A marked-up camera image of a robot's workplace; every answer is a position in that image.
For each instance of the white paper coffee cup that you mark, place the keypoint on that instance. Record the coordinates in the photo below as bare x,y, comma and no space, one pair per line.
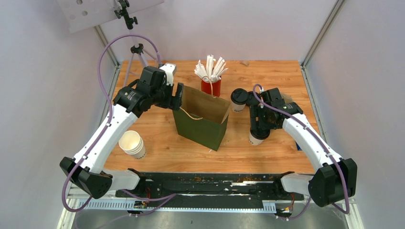
255,141

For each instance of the red straw holder cup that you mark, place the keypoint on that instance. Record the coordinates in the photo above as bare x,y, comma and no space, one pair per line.
213,88

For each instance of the stack of white cups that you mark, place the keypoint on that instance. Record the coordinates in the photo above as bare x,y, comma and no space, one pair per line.
132,144

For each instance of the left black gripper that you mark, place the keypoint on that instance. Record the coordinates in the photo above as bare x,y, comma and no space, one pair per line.
174,102

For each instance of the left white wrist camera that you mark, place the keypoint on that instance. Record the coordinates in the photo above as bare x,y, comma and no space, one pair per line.
170,70

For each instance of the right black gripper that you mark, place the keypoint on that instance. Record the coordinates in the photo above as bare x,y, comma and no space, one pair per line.
255,111

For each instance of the white wrapped straws bundle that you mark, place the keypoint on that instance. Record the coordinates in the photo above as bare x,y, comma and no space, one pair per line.
213,69

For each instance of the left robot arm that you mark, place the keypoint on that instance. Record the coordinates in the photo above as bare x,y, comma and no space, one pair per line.
86,169

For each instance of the white perforated board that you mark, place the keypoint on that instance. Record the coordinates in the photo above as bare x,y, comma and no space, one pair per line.
84,14

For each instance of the silver camera tripod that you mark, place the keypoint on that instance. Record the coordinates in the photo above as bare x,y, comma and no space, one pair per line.
137,48

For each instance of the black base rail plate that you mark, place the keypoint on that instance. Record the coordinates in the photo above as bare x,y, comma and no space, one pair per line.
224,190

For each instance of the green paper bag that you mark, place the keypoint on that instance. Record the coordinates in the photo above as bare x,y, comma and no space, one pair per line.
202,118

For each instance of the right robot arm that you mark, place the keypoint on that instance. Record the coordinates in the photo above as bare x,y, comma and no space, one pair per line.
313,145

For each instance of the black coffee cup lid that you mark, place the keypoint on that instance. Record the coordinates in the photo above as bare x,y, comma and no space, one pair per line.
259,134

